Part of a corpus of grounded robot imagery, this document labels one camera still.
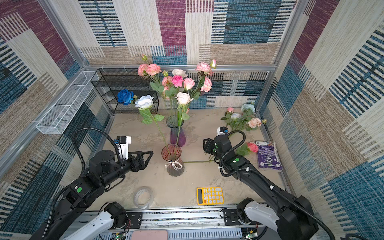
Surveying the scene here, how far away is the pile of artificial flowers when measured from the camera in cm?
107

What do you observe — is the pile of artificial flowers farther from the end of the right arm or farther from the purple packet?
the end of the right arm

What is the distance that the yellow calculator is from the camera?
792mm
